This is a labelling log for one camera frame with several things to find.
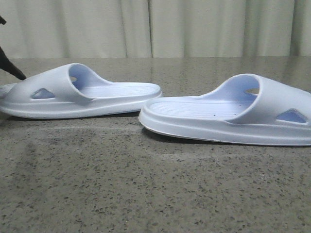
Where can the light blue left-side slipper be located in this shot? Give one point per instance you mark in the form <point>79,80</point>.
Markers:
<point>73,91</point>

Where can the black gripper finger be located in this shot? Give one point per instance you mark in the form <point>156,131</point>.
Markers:
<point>8,66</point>
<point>2,21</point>

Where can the pale green curtain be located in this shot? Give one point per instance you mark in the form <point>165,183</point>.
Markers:
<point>155,28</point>

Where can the light blue right-side slipper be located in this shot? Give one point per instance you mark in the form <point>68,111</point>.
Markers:
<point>245,109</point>

